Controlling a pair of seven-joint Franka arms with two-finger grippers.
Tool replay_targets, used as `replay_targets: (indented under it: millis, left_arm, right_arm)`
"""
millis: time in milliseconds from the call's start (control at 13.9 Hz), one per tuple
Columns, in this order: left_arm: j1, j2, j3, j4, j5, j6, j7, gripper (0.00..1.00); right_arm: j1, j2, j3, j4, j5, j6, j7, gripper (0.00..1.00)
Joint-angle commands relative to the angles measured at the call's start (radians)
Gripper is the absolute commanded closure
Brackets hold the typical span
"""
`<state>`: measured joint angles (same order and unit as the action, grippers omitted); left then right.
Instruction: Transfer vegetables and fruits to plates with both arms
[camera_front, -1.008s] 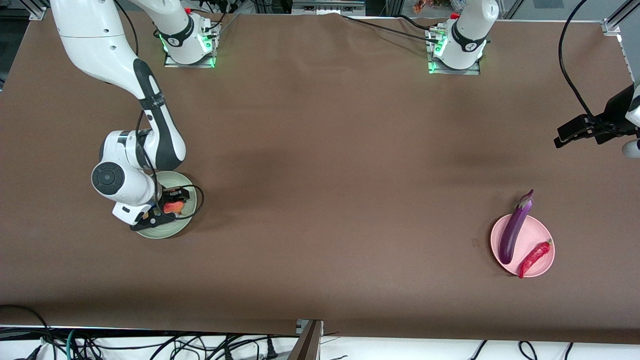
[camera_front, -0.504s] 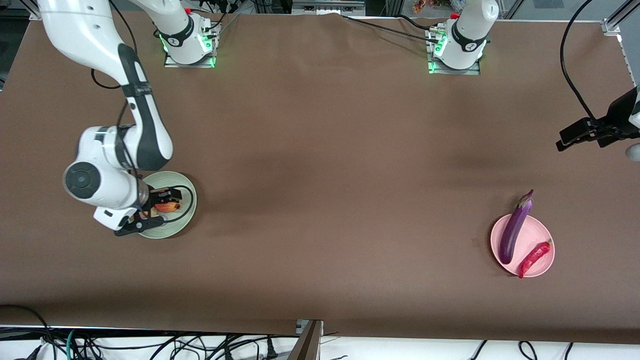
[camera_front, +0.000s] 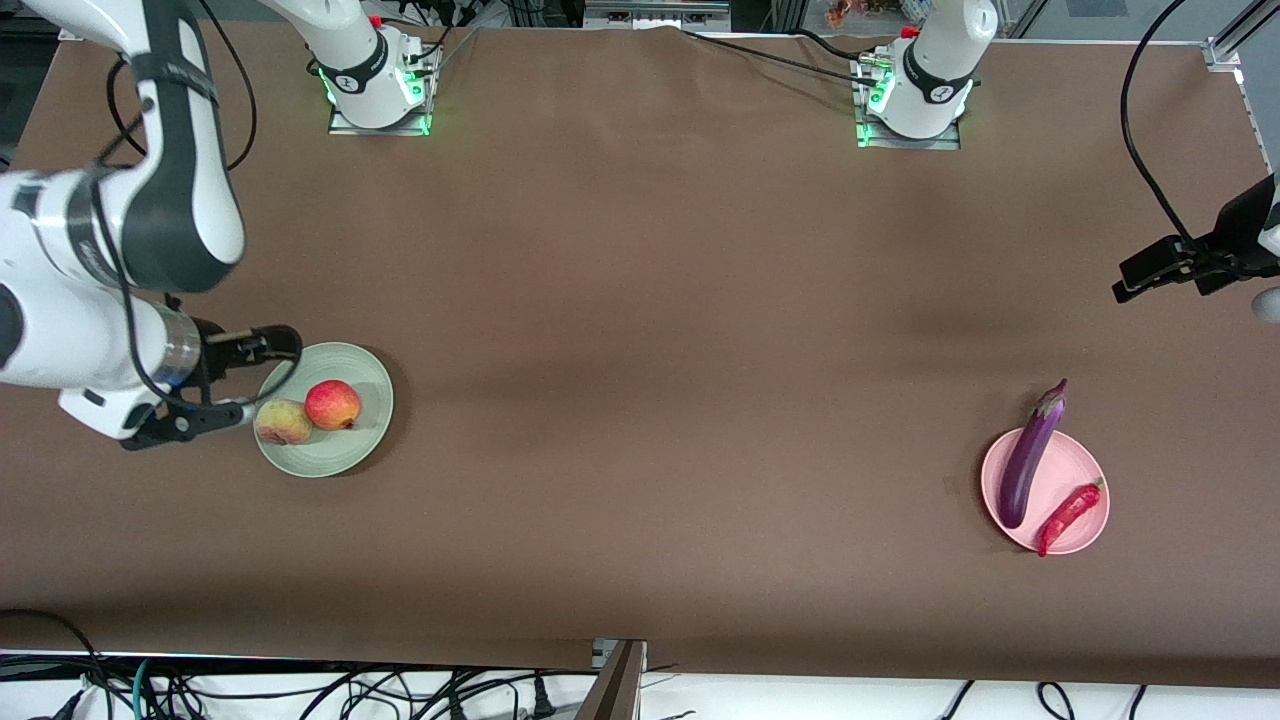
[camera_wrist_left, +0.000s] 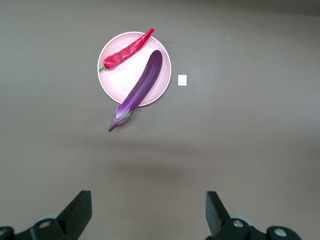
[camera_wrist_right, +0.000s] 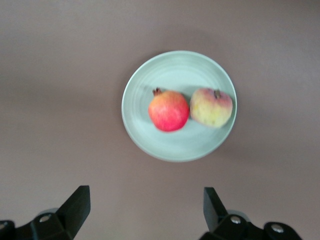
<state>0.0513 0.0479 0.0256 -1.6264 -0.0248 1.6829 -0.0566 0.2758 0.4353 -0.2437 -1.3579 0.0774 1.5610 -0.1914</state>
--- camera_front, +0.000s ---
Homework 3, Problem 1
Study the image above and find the pale green round plate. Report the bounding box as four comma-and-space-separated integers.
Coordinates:
252, 342, 395, 479

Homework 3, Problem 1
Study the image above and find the teal cable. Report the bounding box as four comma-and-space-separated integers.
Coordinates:
133, 658, 166, 720

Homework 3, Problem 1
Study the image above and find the right black camera bracket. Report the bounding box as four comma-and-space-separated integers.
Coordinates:
120, 398, 253, 452

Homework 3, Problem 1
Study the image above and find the black cable across table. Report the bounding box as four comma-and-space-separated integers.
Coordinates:
680, 28, 886, 91

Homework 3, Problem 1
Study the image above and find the large table cover sheet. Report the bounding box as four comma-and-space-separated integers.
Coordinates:
0, 22, 1280, 691

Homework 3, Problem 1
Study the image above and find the red apple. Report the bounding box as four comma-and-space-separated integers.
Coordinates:
304, 379, 363, 432

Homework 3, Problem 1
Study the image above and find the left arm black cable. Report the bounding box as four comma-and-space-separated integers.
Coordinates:
1119, 0, 1217, 247

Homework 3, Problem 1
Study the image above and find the long purple eggplant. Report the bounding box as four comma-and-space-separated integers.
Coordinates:
997, 378, 1069, 530

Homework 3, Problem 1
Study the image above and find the small metal corner bracket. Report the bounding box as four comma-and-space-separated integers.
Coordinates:
590, 637, 647, 673

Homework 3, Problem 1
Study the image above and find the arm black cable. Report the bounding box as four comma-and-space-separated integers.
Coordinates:
95, 0, 303, 413
1119, 0, 1217, 247

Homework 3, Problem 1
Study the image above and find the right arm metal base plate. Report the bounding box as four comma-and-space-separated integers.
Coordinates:
328, 85, 433, 137

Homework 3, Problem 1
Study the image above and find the pink round plate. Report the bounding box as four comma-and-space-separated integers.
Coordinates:
980, 427, 1111, 556

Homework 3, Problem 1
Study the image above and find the aluminium frame profile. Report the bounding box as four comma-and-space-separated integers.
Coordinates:
1203, 0, 1280, 201

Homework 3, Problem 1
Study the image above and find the red chili pepper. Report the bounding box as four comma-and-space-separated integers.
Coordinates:
1035, 478, 1106, 558

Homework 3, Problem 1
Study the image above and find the wooden board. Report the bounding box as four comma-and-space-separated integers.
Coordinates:
578, 640, 647, 720

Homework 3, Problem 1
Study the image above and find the grey metal equipment box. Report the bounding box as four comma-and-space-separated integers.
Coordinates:
583, 0, 731, 31

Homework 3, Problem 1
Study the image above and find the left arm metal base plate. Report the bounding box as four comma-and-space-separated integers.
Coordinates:
855, 100, 963, 152

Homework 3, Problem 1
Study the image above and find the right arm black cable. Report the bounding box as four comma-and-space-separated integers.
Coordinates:
95, 0, 303, 413

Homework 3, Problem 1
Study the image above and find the black looped floor cable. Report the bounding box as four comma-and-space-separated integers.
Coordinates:
0, 608, 116, 720

